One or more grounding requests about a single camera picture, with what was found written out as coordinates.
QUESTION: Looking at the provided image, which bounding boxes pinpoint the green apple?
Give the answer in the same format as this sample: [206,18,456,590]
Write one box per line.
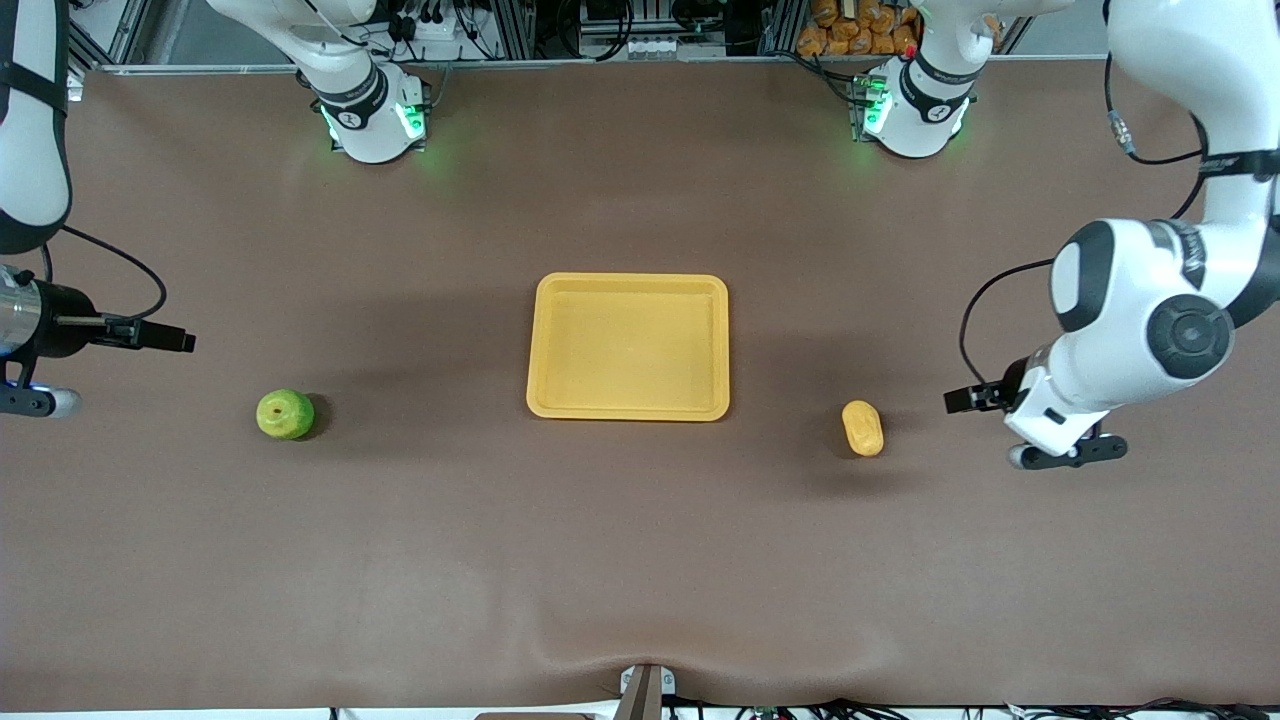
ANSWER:
[256,388,316,441]

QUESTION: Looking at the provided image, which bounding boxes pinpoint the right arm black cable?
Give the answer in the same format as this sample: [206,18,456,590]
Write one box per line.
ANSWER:
[38,225,168,323]

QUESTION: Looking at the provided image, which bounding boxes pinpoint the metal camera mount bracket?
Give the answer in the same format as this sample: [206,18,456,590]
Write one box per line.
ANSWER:
[618,663,677,720]

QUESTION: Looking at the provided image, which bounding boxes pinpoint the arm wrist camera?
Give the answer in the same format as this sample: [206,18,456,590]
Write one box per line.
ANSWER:
[0,385,83,419]
[1008,434,1129,471]

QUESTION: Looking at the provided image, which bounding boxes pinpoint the yellow plastic tray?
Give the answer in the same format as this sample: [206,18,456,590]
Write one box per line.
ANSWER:
[526,272,731,423]

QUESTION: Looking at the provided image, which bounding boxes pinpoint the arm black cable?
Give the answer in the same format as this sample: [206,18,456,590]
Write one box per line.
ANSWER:
[38,225,168,323]
[960,0,1211,391]

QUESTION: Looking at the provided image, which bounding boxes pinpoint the yellow potato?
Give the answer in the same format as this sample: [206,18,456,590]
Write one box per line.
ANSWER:
[841,400,885,458]

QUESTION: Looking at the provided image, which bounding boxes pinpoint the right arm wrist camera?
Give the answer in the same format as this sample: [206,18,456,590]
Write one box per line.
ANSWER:
[0,385,83,419]

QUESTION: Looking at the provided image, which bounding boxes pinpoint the white power strip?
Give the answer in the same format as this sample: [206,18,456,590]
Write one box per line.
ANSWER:
[385,0,501,46]

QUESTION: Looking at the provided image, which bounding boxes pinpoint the brown table mat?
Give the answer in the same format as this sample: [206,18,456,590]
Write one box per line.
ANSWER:
[0,55,1280,713]

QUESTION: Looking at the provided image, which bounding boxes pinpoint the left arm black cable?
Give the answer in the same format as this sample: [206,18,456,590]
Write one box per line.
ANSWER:
[960,0,1211,391]

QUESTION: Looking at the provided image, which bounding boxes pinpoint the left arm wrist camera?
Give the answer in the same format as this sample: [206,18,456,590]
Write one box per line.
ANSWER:
[1008,434,1129,471]

